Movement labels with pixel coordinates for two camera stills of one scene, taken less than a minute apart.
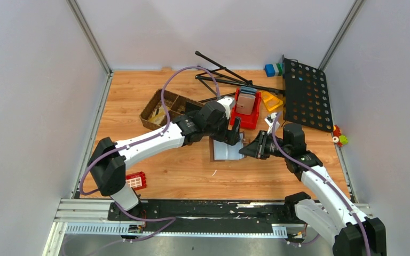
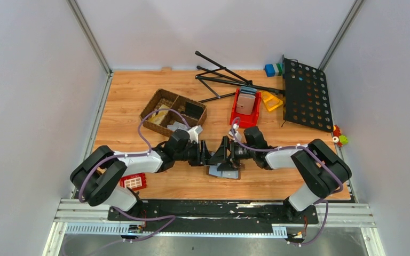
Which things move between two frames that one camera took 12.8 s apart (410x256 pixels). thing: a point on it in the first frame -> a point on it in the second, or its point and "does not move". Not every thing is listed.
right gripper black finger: x=256 y=148 -> x=221 y=157
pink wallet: x=245 y=103 does not move
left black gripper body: x=224 y=135 -> x=195 y=158
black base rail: x=278 y=212 does not move
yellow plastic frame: x=271 y=102 does not move
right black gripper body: x=270 y=148 -> x=238 y=152
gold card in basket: x=158 y=118 does not move
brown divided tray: x=154 y=116 does not move
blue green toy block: x=274 y=70 does not move
